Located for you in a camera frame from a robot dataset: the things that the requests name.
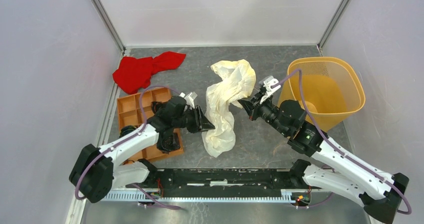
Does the black rolled bag upper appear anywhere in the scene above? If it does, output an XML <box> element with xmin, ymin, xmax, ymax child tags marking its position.
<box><xmin>151</xmin><ymin>101</ymin><xmax>169</xmax><ymax>116</ymax></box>

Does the red cloth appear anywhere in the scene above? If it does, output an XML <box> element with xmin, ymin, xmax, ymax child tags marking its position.
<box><xmin>112</xmin><ymin>51</ymin><xmax>186</xmax><ymax>95</ymax></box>

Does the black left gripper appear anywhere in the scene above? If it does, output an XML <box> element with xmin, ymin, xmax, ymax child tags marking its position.
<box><xmin>173</xmin><ymin>105</ymin><xmax>215</xmax><ymax>133</ymax></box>

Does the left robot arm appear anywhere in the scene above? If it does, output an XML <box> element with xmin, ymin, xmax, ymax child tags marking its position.
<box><xmin>69</xmin><ymin>95</ymin><xmax>215</xmax><ymax>203</ymax></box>

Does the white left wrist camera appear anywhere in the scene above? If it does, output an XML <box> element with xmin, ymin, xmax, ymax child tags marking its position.
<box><xmin>179</xmin><ymin>92</ymin><xmax>198</xmax><ymax>109</ymax></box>

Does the yellow mesh trash bin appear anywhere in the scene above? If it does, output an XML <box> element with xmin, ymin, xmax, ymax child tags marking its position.
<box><xmin>277</xmin><ymin>57</ymin><xmax>366</xmax><ymax>132</ymax></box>

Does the black rolled bag lower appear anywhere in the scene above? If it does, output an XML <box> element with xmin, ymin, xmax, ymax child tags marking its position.
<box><xmin>156</xmin><ymin>132</ymin><xmax>181</xmax><ymax>154</ymax></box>

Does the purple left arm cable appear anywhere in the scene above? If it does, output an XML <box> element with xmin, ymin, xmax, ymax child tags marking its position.
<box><xmin>74</xmin><ymin>85</ymin><xmax>182</xmax><ymax>201</ymax></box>

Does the orange compartment tray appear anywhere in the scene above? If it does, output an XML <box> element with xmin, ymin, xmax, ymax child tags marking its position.
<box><xmin>117</xmin><ymin>87</ymin><xmax>184</xmax><ymax>165</ymax></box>

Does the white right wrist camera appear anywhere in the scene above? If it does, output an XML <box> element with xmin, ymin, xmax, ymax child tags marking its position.
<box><xmin>259</xmin><ymin>76</ymin><xmax>281</xmax><ymax>104</ymax></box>

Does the cream plastic trash bag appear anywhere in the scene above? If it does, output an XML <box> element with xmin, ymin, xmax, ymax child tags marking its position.
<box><xmin>202</xmin><ymin>59</ymin><xmax>256</xmax><ymax>157</ymax></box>

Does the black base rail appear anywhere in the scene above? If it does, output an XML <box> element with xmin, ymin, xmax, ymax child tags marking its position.
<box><xmin>136</xmin><ymin>160</ymin><xmax>310</xmax><ymax>198</ymax></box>

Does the white slotted cable duct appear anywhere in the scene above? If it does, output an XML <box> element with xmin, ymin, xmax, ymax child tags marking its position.
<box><xmin>102</xmin><ymin>189</ymin><xmax>295</xmax><ymax>204</ymax></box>

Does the dark blue-yellow rolled bag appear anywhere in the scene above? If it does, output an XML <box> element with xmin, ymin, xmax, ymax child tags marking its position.
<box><xmin>119</xmin><ymin>125</ymin><xmax>137</xmax><ymax>138</ymax></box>

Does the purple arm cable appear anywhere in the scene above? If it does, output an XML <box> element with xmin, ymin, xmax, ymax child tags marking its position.
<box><xmin>273</xmin><ymin>69</ymin><xmax>413</xmax><ymax>215</ymax></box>
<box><xmin>74</xmin><ymin>85</ymin><xmax>182</xmax><ymax>201</ymax></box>

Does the black rolled bag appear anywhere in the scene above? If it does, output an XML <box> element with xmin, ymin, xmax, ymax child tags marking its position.
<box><xmin>156</xmin><ymin>132</ymin><xmax>181</xmax><ymax>154</ymax></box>
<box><xmin>151</xmin><ymin>101</ymin><xmax>169</xmax><ymax>116</ymax></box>

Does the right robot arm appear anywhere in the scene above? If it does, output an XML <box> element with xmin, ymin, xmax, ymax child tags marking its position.
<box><xmin>238</xmin><ymin>92</ymin><xmax>409</xmax><ymax>223</ymax></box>

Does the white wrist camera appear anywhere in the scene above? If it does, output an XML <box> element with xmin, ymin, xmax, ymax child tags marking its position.
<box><xmin>259</xmin><ymin>76</ymin><xmax>281</xmax><ymax>104</ymax></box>
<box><xmin>179</xmin><ymin>92</ymin><xmax>198</xmax><ymax>109</ymax></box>

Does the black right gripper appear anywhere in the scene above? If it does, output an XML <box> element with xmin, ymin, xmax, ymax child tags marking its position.
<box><xmin>237</xmin><ymin>90</ymin><xmax>290</xmax><ymax>136</ymax></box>

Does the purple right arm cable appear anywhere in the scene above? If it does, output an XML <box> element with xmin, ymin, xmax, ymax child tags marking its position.
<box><xmin>273</xmin><ymin>69</ymin><xmax>413</xmax><ymax>215</ymax></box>

